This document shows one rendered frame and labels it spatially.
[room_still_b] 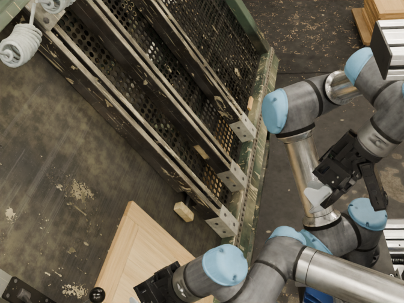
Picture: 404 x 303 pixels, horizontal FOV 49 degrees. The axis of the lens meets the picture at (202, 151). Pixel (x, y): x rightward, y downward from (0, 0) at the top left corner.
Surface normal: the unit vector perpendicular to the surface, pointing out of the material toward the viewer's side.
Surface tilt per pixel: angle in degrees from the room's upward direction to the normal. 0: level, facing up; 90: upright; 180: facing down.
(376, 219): 8
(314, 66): 0
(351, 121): 0
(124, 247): 59
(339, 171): 69
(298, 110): 52
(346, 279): 27
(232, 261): 42
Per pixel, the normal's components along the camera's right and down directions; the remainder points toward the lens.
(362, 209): 0.05, -0.73
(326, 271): -0.43, -0.40
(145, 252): 0.80, -0.26
